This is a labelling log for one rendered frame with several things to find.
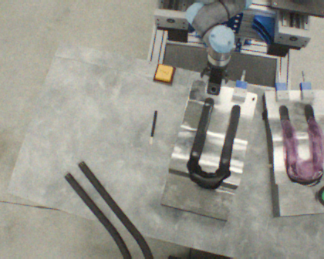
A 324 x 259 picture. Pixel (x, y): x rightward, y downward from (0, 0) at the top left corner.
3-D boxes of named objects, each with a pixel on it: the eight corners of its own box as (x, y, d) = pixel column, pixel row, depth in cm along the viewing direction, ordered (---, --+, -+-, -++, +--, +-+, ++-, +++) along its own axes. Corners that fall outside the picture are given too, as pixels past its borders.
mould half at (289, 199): (261, 95, 164) (267, 86, 153) (320, 94, 163) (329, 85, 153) (273, 217, 150) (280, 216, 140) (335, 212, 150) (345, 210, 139)
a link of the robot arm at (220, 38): (224, 18, 120) (241, 38, 118) (221, 35, 130) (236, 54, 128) (203, 30, 119) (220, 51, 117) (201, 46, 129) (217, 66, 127)
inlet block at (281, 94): (271, 74, 163) (274, 68, 158) (282, 73, 163) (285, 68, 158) (275, 103, 160) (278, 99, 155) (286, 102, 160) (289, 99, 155)
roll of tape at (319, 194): (322, 211, 139) (325, 211, 136) (310, 193, 141) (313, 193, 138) (338, 200, 140) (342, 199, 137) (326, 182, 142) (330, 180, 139)
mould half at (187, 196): (192, 86, 166) (194, 73, 153) (253, 102, 163) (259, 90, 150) (160, 204, 154) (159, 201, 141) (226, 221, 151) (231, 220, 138)
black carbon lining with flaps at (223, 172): (204, 98, 157) (205, 89, 148) (244, 108, 156) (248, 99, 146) (182, 183, 149) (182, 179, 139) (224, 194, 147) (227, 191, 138)
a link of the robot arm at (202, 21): (210, 5, 132) (229, 28, 129) (182, 20, 131) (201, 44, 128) (211, -9, 124) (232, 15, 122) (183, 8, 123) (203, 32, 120)
